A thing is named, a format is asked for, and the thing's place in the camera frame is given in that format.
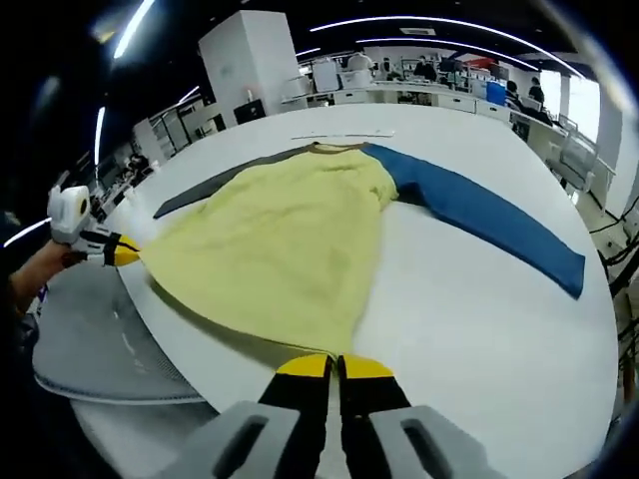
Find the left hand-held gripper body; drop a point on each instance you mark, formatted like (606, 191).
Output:
(67, 212)

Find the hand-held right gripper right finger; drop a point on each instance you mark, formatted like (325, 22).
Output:
(379, 429)

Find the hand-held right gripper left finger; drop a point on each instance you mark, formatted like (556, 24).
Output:
(289, 429)

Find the yellow garment with blue sleeve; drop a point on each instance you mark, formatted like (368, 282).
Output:
(274, 239)

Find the person's left hand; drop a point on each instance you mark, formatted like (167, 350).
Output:
(55, 257)

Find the grey mesh pad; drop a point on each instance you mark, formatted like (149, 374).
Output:
(100, 339)

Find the metal shelving racks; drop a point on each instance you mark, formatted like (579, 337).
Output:
(170, 132)

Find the person's dark clothing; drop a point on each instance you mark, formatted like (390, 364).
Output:
(12, 329)

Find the black cabinet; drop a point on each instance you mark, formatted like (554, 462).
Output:
(248, 112)

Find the white square pillar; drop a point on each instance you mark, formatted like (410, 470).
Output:
(249, 65)

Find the white box appliance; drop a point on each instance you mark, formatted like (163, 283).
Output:
(326, 76)

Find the long white counter cabinets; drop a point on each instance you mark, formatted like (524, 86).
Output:
(399, 96)

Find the white office chair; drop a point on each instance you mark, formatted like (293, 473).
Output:
(579, 159)

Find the curved ceiling light strip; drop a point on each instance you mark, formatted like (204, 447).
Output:
(439, 20)
(449, 44)

